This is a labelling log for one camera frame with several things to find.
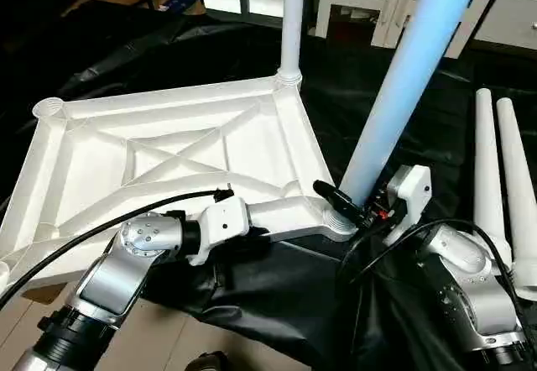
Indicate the white plastic table top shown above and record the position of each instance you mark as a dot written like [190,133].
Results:
[168,153]

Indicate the white plastic table leg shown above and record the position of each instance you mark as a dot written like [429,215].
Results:
[488,169]
[518,186]
[291,18]
[411,77]

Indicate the black mat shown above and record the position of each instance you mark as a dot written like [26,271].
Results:
[352,321]

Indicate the grey left robot foot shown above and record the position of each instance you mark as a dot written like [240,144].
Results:
[205,363]

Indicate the flat brown cardboard sheet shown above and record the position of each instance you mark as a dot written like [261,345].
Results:
[38,294]

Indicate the white drawer unit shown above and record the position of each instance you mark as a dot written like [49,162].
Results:
[508,18]

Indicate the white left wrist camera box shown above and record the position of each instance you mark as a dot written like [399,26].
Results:
[222,224]

